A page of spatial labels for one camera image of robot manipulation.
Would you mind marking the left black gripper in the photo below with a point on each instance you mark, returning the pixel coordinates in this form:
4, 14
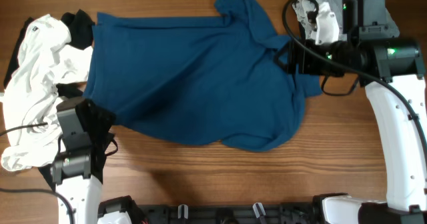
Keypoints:
107, 115

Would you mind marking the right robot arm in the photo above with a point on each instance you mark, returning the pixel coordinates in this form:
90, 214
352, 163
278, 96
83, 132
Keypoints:
391, 70

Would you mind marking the black garment left pile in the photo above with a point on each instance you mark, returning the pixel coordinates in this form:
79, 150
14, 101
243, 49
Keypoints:
80, 29

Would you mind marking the blue polo shirt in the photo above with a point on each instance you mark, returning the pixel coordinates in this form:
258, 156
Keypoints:
196, 80

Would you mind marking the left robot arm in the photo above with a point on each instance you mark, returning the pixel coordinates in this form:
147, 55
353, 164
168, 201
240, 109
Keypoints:
77, 171

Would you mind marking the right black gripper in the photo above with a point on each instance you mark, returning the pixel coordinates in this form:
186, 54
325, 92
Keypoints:
293, 57

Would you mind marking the folded light blue jeans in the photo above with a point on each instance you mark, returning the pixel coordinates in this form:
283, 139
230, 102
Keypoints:
307, 29

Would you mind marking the white shirt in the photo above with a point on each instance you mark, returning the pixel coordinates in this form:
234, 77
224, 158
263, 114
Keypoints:
30, 84

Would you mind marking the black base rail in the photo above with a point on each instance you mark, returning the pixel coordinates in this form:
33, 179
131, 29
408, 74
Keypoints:
299, 212

